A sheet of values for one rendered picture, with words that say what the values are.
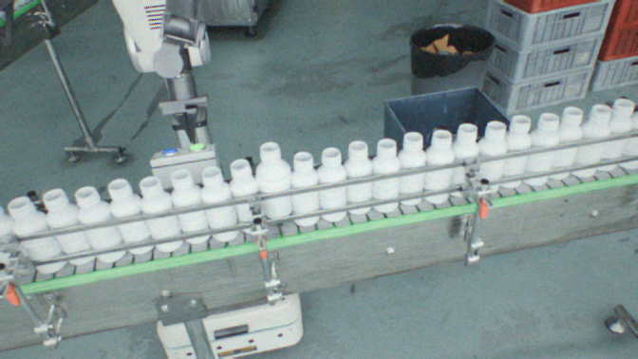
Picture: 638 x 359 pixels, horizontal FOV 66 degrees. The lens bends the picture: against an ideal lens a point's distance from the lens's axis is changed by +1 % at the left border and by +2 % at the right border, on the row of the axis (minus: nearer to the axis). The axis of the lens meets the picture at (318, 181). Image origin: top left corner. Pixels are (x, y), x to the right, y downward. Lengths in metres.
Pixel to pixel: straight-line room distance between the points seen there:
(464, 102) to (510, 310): 0.95
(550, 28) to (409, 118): 1.81
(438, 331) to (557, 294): 0.56
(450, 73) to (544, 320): 1.29
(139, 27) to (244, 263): 0.72
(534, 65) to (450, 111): 1.74
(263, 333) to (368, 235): 0.94
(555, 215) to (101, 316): 1.04
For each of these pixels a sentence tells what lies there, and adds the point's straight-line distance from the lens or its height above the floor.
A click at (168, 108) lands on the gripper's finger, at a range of 1.09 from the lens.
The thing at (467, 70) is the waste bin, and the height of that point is 0.54.
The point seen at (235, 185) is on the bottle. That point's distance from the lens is 0.98.
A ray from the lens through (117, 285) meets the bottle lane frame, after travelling 1.10.
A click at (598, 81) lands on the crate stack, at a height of 0.08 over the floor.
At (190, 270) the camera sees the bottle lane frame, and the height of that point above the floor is 0.96.
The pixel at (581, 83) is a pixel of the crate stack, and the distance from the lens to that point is 3.72.
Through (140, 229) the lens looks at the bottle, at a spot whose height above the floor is 1.07.
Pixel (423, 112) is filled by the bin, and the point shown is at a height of 0.89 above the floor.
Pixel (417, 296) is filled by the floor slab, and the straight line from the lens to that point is 2.21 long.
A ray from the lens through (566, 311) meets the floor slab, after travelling 2.32.
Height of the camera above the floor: 1.72
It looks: 38 degrees down
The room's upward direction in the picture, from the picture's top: 4 degrees counter-clockwise
